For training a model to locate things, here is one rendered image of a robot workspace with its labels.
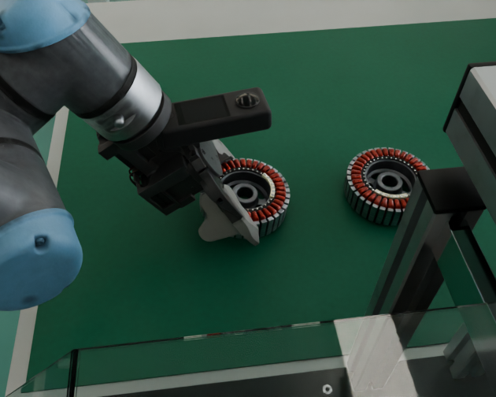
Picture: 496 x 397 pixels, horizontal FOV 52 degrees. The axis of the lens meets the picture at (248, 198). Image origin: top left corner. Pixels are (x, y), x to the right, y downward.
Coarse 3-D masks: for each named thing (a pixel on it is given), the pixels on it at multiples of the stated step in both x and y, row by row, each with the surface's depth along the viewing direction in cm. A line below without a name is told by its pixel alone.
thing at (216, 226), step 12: (204, 192) 57; (228, 192) 56; (204, 204) 57; (216, 204) 57; (240, 204) 58; (216, 216) 58; (204, 228) 58; (216, 228) 58; (228, 228) 58; (240, 228) 58; (252, 228) 59; (252, 240) 59
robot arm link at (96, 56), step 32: (0, 0) 39; (32, 0) 37; (64, 0) 39; (0, 32) 38; (32, 32) 38; (64, 32) 39; (96, 32) 42; (0, 64) 40; (32, 64) 40; (64, 64) 40; (96, 64) 42; (128, 64) 45; (32, 96) 41; (64, 96) 43; (96, 96) 43
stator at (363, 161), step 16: (368, 160) 67; (384, 160) 68; (400, 160) 67; (416, 160) 67; (352, 176) 65; (368, 176) 68; (384, 176) 67; (400, 176) 68; (416, 176) 66; (352, 192) 65; (368, 192) 63; (384, 192) 66; (400, 192) 66; (368, 208) 63; (384, 208) 62; (400, 208) 62
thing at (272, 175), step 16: (240, 160) 66; (256, 160) 67; (224, 176) 65; (240, 176) 66; (256, 176) 66; (272, 176) 65; (240, 192) 65; (256, 192) 64; (272, 192) 63; (288, 192) 64; (256, 208) 61; (272, 208) 61; (272, 224) 62
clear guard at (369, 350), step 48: (192, 336) 22; (240, 336) 22; (288, 336) 22; (336, 336) 22; (384, 336) 22; (432, 336) 22; (480, 336) 22; (48, 384) 22; (96, 384) 20; (144, 384) 20; (192, 384) 20; (240, 384) 20; (288, 384) 20; (336, 384) 20; (384, 384) 20; (432, 384) 20; (480, 384) 20
